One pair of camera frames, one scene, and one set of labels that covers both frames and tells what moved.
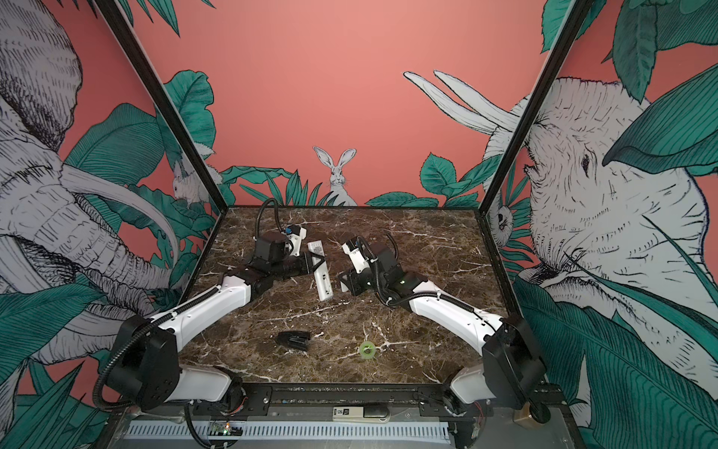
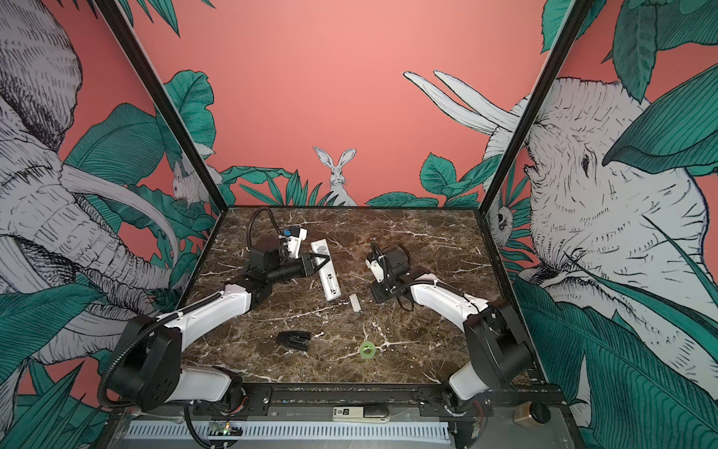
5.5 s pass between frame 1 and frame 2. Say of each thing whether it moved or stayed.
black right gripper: moved
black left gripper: stayed
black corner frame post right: stayed
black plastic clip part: stayed
